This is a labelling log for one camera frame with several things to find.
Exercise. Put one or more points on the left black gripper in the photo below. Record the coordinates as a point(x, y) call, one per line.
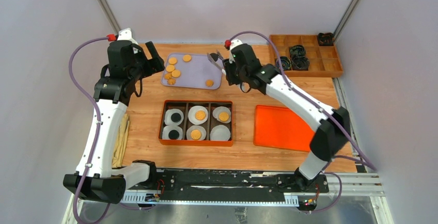
point(155, 64)

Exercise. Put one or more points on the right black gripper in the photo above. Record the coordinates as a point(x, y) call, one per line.
point(229, 66)

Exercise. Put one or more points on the round yellow biscuit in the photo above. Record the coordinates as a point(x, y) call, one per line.
point(187, 57)
point(172, 61)
point(170, 68)
point(176, 73)
point(196, 134)

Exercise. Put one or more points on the black sandwich cookie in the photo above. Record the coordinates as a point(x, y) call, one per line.
point(174, 134)
point(214, 56)
point(176, 118)

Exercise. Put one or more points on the lavender cookie tray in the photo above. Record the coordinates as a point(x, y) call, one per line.
point(194, 73)

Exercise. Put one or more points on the round yellow biscuit cup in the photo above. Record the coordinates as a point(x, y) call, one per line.
point(224, 117)

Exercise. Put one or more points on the round yellow biscuit boxed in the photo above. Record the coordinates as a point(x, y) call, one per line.
point(200, 115)

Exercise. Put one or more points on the metal tongs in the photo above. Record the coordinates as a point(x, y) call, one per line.
point(219, 63)

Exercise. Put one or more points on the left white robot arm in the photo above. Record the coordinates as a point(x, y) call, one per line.
point(94, 178)

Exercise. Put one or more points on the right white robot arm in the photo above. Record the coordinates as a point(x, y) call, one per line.
point(331, 126)

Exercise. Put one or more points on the flower butter cookie lower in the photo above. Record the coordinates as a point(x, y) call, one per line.
point(171, 81)

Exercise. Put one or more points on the swirl butter cookie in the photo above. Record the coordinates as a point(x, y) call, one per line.
point(209, 83)

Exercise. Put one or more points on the rolled dark fabric left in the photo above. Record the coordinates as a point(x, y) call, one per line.
point(285, 63)

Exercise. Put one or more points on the rolled dark fabric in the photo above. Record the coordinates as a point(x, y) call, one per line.
point(297, 51)
point(300, 63)
point(285, 63)

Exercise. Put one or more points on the white paper cup back-right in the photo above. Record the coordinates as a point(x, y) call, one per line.
point(220, 109)

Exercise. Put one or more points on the rolled dark fabric top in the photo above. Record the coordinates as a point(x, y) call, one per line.
point(297, 51)

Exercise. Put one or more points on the rolled dark fabric right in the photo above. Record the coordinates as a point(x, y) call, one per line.
point(300, 63)

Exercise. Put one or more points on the white paper cup back-left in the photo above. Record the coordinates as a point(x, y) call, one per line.
point(168, 113)

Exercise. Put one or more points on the white paper cup back-middle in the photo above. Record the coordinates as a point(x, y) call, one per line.
point(191, 115)

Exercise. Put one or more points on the orange compartment box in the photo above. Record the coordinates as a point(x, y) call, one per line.
point(184, 106)

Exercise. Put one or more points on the orange box lid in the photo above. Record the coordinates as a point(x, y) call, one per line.
point(279, 127)

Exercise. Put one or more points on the white paper cup front-left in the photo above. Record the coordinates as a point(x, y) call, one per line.
point(167, 128)

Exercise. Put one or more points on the white paper cup front-right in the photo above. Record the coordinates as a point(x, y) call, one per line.
point(220, 133)

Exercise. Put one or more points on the white paper cup front-middle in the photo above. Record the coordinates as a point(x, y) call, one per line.
point(196, 127)

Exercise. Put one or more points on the yellow cloth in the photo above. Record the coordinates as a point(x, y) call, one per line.
point(121, 142)

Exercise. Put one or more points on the black object in corner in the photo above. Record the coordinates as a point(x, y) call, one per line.
point(325, 39)

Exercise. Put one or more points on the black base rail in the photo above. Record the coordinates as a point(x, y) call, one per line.
point(225, 187)

